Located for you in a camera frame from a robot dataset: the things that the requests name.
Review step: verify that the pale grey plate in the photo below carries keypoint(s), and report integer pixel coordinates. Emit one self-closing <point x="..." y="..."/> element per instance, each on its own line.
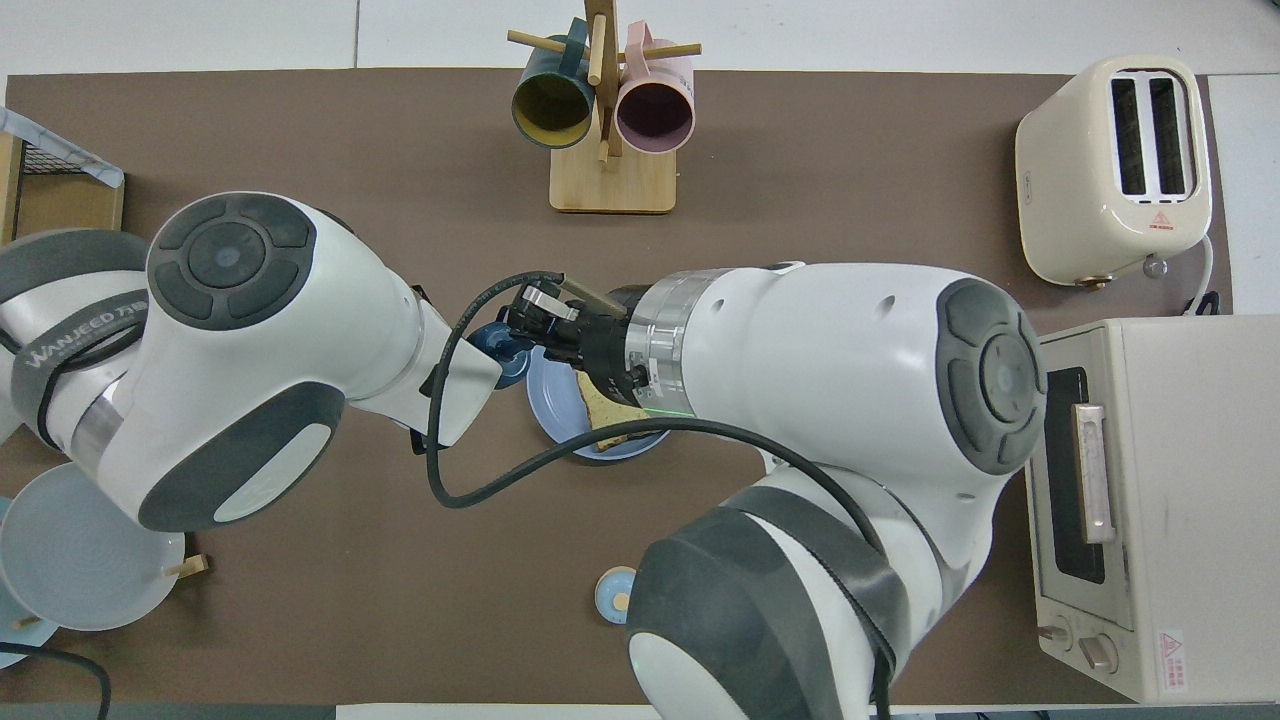
<point x="90" y="570"/>

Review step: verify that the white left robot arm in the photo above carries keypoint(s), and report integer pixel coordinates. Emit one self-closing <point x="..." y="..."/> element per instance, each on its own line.
<point x="250" y="350"/>

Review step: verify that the wooden mug tree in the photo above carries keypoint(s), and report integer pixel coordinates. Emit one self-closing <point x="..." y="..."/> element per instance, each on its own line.
<point x="612" y="185"/>

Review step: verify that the small blue call bell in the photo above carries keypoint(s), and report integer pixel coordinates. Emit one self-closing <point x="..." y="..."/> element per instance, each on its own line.
<point x="612" y="598"/>

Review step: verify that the light blue plate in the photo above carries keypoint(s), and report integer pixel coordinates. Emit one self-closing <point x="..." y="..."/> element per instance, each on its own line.
<point x="20" y="645"/>

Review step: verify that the blue round plate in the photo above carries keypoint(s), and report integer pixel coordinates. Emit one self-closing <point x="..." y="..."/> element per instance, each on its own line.
<point x="555" y="410"/>

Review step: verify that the pink mug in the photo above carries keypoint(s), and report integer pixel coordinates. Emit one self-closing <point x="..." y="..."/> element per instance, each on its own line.
<point x="655" y="115"/>

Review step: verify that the brown table mat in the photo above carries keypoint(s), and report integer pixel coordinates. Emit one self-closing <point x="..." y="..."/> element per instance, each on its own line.
<point x="850" y="180"/>

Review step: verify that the slice of brown bread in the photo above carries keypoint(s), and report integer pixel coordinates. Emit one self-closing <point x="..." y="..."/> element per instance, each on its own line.
<point x="605" y="415"/>

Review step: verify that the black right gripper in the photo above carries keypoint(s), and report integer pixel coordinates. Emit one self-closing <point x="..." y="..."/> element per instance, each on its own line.
<point x="612" y="350"/>

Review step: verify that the cream two-slot toaster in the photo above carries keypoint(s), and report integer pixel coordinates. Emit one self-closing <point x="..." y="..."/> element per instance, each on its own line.
<point x="1070" y="180"/>

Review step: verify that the white seasoning bottle blue cap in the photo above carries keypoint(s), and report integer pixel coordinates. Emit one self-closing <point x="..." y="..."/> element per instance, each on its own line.
<point x="495" y="345"/>

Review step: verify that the teal mug yellow inside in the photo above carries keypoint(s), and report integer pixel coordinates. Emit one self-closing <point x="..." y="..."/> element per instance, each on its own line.
<point x="552" y="105"/>

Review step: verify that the wooden plate rack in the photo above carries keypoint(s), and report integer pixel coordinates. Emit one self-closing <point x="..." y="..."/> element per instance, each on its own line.
<point x="190" y="566"/>

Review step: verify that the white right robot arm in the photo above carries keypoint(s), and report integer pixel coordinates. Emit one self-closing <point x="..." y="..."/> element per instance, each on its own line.
<point x="850" y="350"/>

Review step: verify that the cream toaster oven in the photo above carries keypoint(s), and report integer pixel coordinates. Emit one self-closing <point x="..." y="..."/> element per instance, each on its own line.
<point x="1200" y="500"/>

